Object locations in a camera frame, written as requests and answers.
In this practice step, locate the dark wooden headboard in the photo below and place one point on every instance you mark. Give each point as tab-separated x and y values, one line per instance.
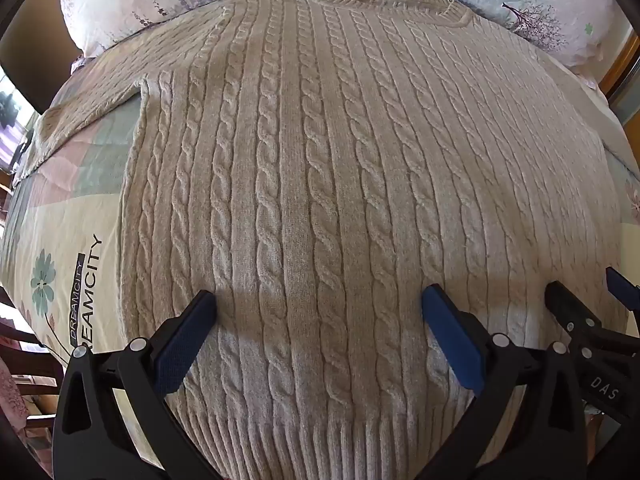
37	35

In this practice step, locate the wooden chair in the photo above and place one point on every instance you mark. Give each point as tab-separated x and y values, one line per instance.
22	345

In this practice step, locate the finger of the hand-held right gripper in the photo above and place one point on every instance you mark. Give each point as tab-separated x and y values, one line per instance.
622	285
567	305

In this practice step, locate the floral patterned bed blanket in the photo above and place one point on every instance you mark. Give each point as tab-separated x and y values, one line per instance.
65	230

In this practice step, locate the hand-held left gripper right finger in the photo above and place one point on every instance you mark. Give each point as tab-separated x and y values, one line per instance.
450	340

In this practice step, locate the wooden door frame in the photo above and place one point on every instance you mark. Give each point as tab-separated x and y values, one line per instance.
617	75

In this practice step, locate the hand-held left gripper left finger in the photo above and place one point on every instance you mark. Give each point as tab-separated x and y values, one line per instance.
186	340

